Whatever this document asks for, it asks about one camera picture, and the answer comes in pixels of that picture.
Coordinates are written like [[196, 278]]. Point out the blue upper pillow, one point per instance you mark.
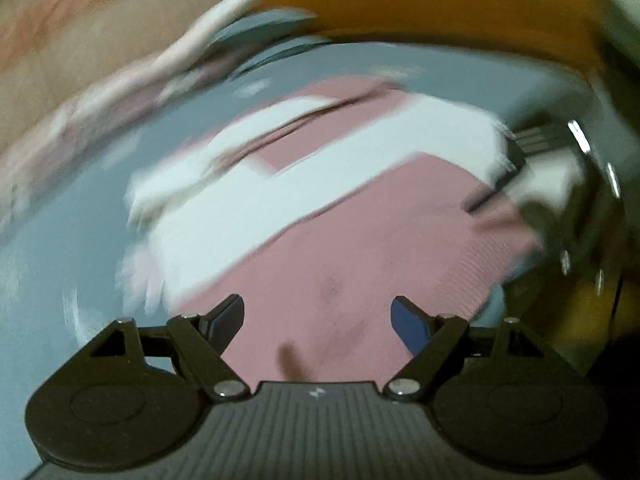
[[262, 28]]

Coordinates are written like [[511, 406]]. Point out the pink and white knit sweater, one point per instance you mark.
[[318, 210]]

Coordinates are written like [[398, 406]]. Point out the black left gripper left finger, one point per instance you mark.
[[133, 394]]

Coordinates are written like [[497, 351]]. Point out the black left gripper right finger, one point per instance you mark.
[[500, 396]]

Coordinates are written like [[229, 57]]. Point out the wooden headboard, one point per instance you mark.
[[563, 31]]

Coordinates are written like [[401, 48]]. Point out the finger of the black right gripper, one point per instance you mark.
[[511, 163]]

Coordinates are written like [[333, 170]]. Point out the mauve floral folded quilt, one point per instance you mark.
[[21, 184]]

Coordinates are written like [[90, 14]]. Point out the blue lower pillow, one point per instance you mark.
[[282, 49]]

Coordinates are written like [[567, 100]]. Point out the blue floral bed sheet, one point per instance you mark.
[[59, 263]]

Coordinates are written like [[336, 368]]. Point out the blue pillow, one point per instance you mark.
[[262, 28], [282, 49]]

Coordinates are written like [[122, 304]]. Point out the pink floral folded quilt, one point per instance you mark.
[[86, 108]]

